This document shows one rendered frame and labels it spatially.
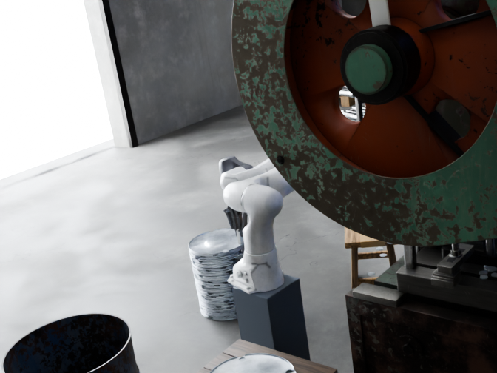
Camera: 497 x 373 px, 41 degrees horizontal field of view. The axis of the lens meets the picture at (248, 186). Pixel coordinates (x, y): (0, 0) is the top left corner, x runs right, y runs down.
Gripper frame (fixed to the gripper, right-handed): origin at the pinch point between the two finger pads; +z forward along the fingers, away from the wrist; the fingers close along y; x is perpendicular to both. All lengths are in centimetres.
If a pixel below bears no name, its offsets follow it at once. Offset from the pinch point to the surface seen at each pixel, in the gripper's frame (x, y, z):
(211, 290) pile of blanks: -14.5, -10.7, 22.4
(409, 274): -73, 109, -32
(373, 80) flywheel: -106, 118, -92
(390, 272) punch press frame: -63, 100, -26
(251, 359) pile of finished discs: -81, 57, 3
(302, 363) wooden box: -75, 73, 4
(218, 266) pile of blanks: -12.6, -5.8, 10.4
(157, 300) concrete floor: -8, -54, 39
